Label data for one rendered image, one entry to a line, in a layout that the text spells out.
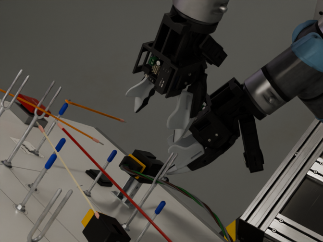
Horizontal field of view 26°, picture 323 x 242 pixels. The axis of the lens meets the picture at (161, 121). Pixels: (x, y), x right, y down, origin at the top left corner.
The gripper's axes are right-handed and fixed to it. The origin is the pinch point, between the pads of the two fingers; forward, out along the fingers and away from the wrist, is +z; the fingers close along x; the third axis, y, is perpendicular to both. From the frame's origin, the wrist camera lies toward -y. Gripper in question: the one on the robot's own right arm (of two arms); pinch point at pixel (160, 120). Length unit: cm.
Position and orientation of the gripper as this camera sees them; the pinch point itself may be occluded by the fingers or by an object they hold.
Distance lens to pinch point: 112.1
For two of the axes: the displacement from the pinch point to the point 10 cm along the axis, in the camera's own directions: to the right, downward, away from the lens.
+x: 7.2, 5.6, -4.1
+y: -6.1, 2.4, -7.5
